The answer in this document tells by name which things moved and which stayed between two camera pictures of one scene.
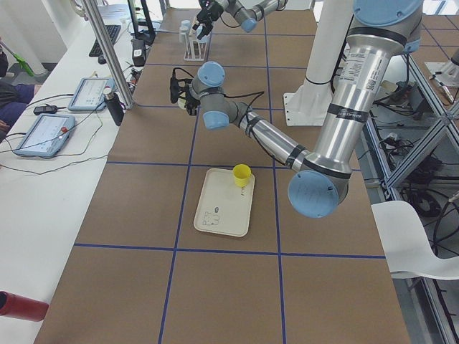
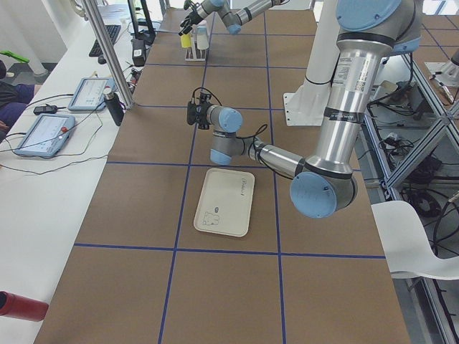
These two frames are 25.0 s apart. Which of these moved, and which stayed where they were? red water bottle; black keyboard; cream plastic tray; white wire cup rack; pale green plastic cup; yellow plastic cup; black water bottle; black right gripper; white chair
Moved: yellow plastic cup; black right gripper; pale green plastic cup
Stayed: white wire cup rack; cream plastic tray; white chair; black keyboard; black water bottle; red water bottle
